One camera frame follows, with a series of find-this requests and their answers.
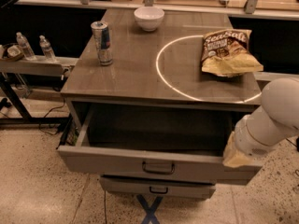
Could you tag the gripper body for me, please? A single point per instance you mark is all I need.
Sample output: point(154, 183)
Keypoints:
point(248, 143)

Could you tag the grey top drawer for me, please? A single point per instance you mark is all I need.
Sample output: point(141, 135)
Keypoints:
point(156, 143)

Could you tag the grey drawer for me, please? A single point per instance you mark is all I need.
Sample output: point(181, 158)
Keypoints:
point(158, 188)
point(156, 143)

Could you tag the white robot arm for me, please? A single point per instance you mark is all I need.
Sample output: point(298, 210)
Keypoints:
point(276, 119)

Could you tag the grey drawer cabinet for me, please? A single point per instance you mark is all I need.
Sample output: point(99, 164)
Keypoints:
point(160, 69)

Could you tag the grey bottom drawer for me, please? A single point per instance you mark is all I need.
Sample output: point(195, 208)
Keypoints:
point(158, 188)

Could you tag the blue tape cross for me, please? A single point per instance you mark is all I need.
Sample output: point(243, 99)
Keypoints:
point(150, 209)

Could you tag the sea salt chips bag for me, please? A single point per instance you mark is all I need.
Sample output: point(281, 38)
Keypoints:
point(225, 53)

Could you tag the white ceramic bowl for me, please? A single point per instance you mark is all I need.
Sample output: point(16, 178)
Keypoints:
point(148, 18)

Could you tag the red bull can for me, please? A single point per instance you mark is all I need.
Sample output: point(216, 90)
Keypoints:
point(101, 37)

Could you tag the grey side table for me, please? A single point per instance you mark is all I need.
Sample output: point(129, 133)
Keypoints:
point(39, 67)

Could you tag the right clear water bottle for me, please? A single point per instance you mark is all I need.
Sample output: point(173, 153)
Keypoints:
point(47, 49)

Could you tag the clear water bottle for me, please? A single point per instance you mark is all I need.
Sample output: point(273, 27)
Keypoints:
point(25, 47)
point(47, 49)

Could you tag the left clear water bottle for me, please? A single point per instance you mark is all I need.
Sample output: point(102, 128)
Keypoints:
point(25, 47)

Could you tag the small brown basket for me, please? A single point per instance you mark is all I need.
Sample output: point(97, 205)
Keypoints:
point(10, 52)

